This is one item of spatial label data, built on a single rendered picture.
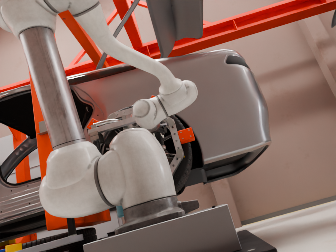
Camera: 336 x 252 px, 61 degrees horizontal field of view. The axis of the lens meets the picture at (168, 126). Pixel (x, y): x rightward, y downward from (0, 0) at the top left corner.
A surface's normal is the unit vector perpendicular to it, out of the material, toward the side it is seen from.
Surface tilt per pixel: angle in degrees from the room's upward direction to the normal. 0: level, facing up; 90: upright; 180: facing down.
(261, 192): 90
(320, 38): 90
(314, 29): 90
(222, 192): 90
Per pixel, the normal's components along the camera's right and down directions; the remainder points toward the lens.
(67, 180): -0.22, -0.07
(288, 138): -0.16, -0.29
